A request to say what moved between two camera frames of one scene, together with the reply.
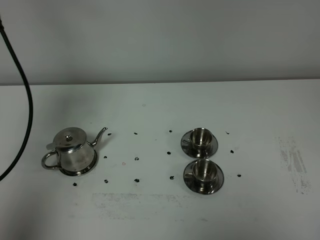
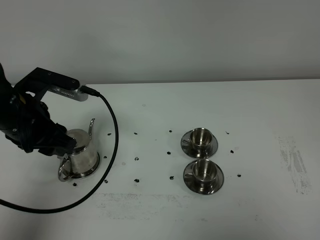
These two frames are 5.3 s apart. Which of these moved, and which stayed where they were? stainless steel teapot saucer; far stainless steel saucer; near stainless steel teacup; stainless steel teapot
Moved: stainless steel teapot; stainless steel teapot saucer
Stayed: far stainless steel saucer; near stainless steel teacup
